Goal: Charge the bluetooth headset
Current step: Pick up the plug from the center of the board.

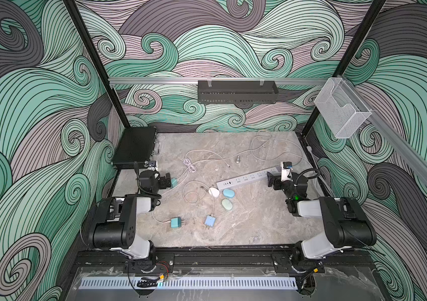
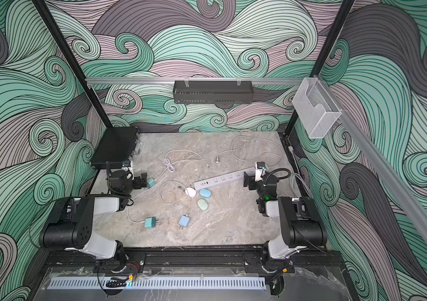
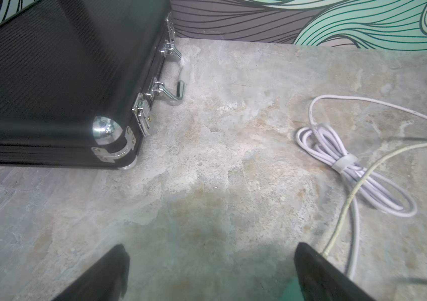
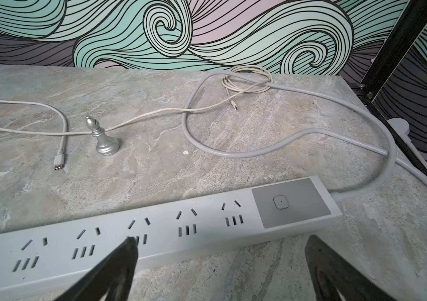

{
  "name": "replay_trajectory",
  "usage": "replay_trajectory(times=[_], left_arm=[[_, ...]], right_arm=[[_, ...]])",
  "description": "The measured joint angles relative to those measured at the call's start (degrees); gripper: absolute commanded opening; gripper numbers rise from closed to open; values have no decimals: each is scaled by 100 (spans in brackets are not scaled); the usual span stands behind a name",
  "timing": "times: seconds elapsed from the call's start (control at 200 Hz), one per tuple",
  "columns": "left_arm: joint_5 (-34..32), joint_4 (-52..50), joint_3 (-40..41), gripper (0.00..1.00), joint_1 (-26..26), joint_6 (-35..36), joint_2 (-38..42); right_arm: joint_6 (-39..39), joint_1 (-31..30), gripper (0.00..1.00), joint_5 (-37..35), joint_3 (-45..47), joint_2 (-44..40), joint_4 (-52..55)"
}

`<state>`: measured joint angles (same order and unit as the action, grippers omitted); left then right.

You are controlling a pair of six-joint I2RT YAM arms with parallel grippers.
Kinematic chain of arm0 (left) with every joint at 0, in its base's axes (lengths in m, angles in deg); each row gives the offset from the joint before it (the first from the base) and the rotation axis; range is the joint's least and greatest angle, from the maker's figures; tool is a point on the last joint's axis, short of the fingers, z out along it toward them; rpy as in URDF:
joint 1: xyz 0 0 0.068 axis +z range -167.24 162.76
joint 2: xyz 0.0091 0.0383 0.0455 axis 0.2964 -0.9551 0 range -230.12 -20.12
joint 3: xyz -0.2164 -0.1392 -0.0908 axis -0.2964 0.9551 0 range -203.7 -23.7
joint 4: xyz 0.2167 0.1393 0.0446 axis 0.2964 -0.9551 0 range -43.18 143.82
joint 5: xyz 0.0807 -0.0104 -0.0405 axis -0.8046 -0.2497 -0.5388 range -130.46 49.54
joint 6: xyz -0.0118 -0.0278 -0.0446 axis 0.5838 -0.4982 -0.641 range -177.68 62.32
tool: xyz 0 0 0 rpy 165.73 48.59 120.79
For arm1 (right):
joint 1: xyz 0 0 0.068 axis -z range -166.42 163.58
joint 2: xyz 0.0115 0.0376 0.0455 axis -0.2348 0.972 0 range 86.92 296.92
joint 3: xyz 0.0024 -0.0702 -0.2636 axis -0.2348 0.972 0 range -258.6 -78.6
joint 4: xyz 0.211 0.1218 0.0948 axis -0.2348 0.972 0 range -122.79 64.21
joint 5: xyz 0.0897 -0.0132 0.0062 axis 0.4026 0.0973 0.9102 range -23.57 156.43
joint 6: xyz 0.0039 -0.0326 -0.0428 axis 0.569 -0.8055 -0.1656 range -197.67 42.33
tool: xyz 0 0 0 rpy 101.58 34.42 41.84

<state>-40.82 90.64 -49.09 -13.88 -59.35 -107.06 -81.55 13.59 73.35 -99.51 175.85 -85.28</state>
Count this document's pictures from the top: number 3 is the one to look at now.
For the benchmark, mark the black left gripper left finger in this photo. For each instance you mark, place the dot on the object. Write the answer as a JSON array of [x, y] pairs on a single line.
[[107, 279]]

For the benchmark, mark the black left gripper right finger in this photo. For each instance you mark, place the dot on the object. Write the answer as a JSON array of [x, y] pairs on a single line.
[[319, 280]]

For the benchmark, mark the black carbon-pattern briefcase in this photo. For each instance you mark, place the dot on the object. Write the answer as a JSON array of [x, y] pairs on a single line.
[[78, 80]]

